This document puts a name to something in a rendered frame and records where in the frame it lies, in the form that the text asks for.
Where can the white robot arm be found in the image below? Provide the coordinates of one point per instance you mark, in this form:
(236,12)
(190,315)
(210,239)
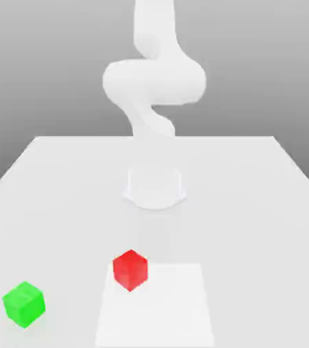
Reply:
(154,81)

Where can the small red cube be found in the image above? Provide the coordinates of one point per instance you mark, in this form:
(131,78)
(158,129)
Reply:
(130,270)

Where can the small green cube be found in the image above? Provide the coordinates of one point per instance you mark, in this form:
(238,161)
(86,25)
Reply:
(23,305)

